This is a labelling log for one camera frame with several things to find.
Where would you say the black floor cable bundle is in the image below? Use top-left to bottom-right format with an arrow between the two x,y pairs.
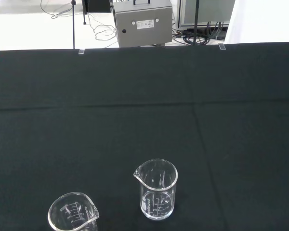
173,27 -> 226,46

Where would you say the black box on floor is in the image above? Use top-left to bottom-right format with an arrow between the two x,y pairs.
81,0 -> 111,13

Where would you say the thin grey floor cable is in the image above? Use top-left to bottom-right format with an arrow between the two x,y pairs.
40,0 -> 118,41

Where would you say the grey metal control box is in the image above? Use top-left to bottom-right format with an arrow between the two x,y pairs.
112,0 -> 173,48

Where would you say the grey glass-door cabinet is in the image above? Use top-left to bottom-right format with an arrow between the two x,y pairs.
178,0 -> 234,27

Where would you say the black bench cloth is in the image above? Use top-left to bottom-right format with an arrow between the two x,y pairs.
0,41 -> 289,231

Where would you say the black tripod stand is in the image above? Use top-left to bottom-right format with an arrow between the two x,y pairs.
71,0 -> 87,50
194,0 -> 200,46

